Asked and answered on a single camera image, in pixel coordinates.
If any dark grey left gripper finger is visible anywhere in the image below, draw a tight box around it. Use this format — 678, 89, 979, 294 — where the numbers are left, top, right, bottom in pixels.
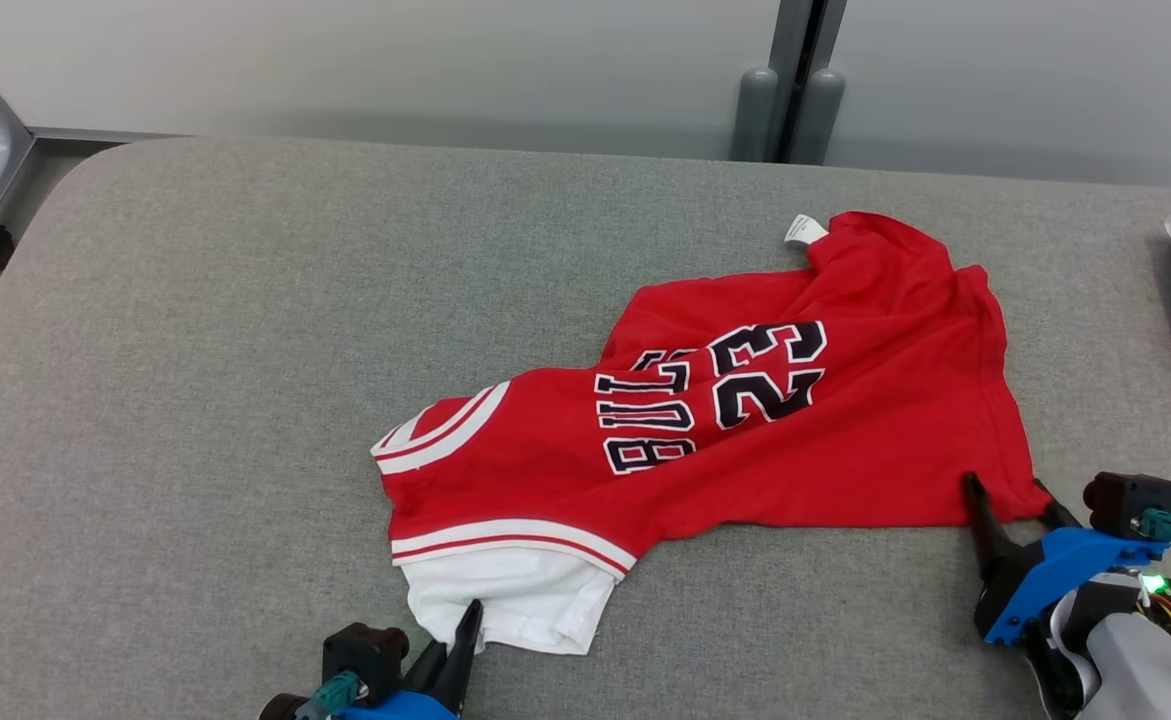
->
431, 597, 485, 715
402, 639, 447, 693

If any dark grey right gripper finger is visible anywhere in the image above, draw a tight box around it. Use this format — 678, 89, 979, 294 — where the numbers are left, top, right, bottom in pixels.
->
962, 471, 1022, 587
1031, 477, 1086, 532

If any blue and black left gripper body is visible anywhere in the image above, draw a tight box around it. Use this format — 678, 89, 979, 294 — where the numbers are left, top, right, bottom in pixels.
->
342, 689, 462, 720

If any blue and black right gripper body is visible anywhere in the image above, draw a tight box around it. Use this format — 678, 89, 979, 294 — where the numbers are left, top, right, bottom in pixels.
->
972, 526, 1171, 647

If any red basketball jersey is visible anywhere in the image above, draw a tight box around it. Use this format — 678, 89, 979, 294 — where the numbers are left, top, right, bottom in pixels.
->
370, 210, 1056, 657

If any grey partition post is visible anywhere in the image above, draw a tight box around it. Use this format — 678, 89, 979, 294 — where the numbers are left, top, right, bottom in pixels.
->
729, 0, 848, 167

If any grey floor rail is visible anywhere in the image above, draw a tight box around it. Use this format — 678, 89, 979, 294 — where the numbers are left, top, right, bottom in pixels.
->
29, 126, 188, 144

